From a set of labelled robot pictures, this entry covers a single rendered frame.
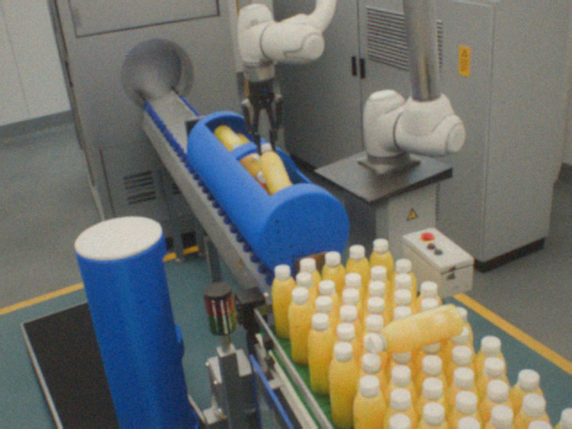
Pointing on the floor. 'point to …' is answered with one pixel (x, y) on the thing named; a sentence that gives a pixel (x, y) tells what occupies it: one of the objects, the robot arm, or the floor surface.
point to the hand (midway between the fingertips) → (265, 143)
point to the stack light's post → (232, 389)
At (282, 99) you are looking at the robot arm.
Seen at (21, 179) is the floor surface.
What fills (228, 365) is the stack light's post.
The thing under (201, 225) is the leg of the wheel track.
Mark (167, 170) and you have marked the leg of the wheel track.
